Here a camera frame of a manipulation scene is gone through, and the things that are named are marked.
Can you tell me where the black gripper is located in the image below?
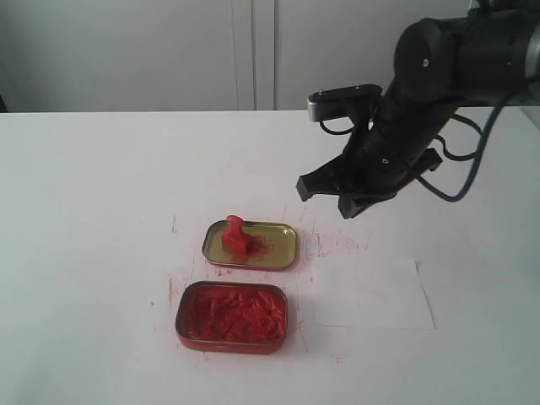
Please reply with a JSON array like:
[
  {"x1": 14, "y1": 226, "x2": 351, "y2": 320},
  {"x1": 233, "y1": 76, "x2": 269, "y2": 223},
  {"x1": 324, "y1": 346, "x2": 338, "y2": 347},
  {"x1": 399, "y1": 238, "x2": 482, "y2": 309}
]
[{"x1": 296, "y1": 78, "x2": 458, "y2": 219}]

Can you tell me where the red plastic stamp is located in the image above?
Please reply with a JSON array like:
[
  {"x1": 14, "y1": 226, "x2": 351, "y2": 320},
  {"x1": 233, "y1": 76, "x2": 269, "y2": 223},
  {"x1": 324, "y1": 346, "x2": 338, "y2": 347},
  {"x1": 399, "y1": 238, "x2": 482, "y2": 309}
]
[{"x1": 222, "y1": 215, "x2": 253, "y2": 255}]

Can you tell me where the gold tin lid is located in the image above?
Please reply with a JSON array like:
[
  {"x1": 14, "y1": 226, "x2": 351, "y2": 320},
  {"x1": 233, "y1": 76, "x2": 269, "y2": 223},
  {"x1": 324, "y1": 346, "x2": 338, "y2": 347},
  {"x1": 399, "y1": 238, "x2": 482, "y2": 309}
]
[{"x1": 202, "y1": 219, "x2": 299, "y2": 271}]

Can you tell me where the black cable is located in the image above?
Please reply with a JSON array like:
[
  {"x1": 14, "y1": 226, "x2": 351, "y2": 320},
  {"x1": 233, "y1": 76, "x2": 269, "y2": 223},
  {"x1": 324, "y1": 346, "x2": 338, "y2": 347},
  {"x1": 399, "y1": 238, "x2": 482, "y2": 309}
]
[{"x1": 415, "y1": 75, "x2": 540, "y2": 202}]

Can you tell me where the red ink pad tin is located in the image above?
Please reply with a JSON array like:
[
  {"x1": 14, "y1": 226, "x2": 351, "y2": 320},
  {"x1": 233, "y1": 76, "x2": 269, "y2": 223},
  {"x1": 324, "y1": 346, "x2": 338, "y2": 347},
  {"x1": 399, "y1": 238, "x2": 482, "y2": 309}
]
[{"x1": 175, "y1": 281, "x2": 289, "y2": 354}]

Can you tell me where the white cabinet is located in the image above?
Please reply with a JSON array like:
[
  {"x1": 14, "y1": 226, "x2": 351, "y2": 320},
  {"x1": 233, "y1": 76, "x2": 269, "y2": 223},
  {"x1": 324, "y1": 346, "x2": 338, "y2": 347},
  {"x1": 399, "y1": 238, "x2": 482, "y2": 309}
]
[{"x1": 1, "y1": 1, "x2": 470, "y2": 112}]

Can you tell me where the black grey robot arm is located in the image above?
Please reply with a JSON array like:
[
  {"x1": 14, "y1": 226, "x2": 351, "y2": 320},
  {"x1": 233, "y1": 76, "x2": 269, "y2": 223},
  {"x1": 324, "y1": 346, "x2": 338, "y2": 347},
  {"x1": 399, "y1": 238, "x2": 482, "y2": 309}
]
[{"x1": 296, "y1": 1, "x2": 539, "y2": 219}]

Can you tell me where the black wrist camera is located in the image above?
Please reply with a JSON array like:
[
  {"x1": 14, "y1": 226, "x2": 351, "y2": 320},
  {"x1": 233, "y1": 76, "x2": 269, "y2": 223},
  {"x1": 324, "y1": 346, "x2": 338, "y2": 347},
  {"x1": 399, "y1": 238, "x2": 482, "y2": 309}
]
[{"x1": 307, "y1": 84, "x2": 382, "y2": 122}]

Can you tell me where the white paper sheet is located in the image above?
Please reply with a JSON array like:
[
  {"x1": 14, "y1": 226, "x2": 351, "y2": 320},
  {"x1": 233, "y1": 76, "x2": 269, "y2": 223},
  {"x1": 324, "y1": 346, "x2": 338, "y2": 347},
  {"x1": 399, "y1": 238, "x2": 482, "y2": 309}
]
[{"x1": 312, "y1": 257, "x2": 435, "y2": 330}]

